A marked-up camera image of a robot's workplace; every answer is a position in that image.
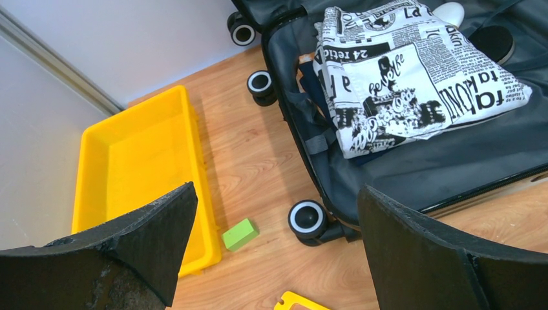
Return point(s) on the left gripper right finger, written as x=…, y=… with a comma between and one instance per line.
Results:
x=418, y=262

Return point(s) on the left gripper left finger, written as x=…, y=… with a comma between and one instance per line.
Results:
x=130, y=262

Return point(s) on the space astronaut hardshell suitcase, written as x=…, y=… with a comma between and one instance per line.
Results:
x=425, y=175

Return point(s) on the black round cosmetic jar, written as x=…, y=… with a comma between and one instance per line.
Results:
x=495, y=41

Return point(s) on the white oval cosmetic case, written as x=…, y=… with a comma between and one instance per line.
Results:
x=450, y=12

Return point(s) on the small green block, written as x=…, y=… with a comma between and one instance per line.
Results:
x=239, y=235

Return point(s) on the yellow plastic tray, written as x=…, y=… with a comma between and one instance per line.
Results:
x=136, y=156

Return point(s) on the yellow triangular plastic stand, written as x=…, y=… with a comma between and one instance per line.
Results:
x=290, y=299

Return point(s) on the newspaper print folded cloth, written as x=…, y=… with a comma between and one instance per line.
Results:
x=396, y=74

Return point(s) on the orange folded garment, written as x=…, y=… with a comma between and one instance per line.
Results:
x=306, y=58

